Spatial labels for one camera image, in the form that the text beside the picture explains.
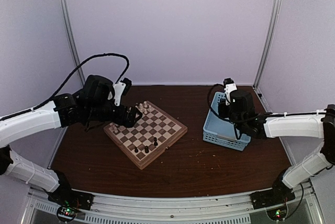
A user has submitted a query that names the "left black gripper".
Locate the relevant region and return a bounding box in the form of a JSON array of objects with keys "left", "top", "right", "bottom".
[{"left": 86, "top": 102, "right": 142, "bottom": 128}]

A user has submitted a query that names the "light blue plastic basket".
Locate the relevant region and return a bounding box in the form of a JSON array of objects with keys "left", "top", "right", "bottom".
[{"left": 203, "top": 92, "right": 254, "bottom": 153}]

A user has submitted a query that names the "wooden chess board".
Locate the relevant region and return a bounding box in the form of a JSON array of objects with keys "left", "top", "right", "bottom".
[{"left": 104, "top": 101, "right": 188, "bottom": 170}]

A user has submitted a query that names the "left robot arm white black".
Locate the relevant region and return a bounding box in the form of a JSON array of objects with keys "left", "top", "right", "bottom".
[{"left": 1, "top": 75, "right": 142, "bottom": 205}]

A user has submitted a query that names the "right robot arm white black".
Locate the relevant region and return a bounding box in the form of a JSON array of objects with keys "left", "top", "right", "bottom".
[{"left": 219, "top": 88, "right": 334, "bottom": 204}]

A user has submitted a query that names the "row of white chess pieces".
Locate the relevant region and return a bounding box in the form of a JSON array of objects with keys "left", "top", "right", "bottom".
[{"left": 107, "top": 101, "right": 152, "bottom": 133}]

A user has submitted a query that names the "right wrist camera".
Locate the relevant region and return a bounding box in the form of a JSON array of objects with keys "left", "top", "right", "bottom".
[{"left": 223, "top": 78, "right": 237, "bottom": 104}]

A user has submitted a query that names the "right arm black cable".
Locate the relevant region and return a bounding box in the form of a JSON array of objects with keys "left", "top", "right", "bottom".
[{"left": 206, "top": 84, "right": 244, "bottom": 141}]

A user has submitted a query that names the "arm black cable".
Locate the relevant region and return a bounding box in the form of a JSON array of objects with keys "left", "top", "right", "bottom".
[
  {"left": 31, "top": 53, "right": 131, "bottom": 111},
  {"left": 206, "top": 84, "right": 244, "bottom": 141}
]

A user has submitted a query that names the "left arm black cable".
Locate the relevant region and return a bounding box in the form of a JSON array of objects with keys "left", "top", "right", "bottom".
[{"left": 31, "top": 53, "right": 131, "bottom": 111}]

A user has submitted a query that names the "right aluminium frame post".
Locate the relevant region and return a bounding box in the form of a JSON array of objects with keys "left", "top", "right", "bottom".
[{"left": 253, "top": 0, "right": 282, "bottom": 91}]

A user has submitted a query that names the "aluminium frame post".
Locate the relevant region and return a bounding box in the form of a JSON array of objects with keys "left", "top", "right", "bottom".
[
  {"left": 253, "top": 0, "right": 282, "bottom": 91},
  {"left": 54, "top": 0, "right": 88, "bottom": 83}
]

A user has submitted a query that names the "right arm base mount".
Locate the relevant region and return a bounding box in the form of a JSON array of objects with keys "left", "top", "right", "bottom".
[{"left": 250, "top": 189, "right": 296, "bottom": 209}]

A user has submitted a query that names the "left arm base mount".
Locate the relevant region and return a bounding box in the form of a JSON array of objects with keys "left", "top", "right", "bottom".
[{"left": 47, "top": 191, "right": 94, "bottom": 210}]

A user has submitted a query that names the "front aluminium rail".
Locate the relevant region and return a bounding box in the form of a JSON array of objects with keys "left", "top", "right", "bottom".
[{"left": 20, "top": 187, "right": 325, "bottom": 224}]

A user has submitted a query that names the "left aluminium frame post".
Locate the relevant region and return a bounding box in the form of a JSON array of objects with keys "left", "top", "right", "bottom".
[{"left": 54, "top": 0, "right": 88, "bottom": 83}]

